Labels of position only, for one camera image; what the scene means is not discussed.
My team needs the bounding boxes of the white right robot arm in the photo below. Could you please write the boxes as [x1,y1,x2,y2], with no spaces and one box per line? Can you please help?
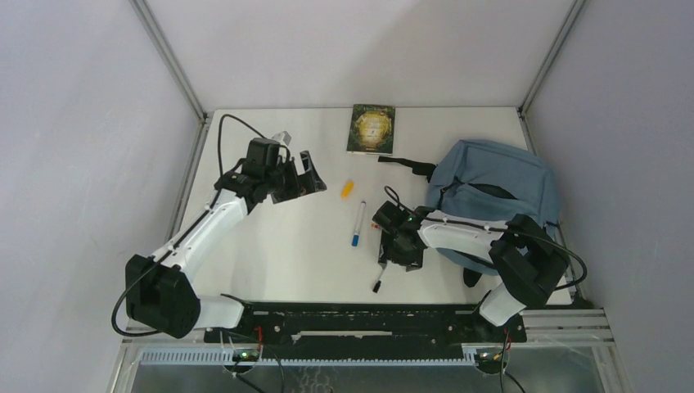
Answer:
[372,201,570,341]

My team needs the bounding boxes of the white marker black cap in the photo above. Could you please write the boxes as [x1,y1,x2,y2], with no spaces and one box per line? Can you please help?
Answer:
[372,265,387,293]

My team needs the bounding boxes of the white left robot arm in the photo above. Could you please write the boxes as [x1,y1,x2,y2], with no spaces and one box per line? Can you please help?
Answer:
[117,138,327,341]

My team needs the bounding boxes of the blue student backpack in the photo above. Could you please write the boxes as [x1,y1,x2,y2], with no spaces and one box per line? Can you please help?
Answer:
[377,138,561,288]

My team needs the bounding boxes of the left aluminium corner post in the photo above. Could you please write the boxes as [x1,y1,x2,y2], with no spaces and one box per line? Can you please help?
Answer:
[128,0,207,124]

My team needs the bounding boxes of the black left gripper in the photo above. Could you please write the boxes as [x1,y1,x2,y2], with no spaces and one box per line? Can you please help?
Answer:
[264,151,326,204]

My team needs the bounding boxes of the white marker blue cap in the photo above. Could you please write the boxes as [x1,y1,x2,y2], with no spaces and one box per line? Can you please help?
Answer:
[351,201,367,247]

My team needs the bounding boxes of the dark green forest book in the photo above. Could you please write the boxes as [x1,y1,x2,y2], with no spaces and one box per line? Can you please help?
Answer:
[346,104,396,156]

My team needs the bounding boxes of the yellow highlighter cap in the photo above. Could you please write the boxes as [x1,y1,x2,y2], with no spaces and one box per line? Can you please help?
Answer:
[340,180,354,199]

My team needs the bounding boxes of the aluminium corner post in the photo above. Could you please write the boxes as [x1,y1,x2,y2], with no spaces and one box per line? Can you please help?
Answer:
[517,0,589,118]
[128,0,207,124]

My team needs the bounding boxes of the right aluminium corner post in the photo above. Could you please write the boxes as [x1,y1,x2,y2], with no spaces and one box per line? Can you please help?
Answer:
[517,0,589,118]

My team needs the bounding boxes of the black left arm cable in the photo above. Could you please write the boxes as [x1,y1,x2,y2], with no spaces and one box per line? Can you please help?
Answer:
[110,114,294,338]

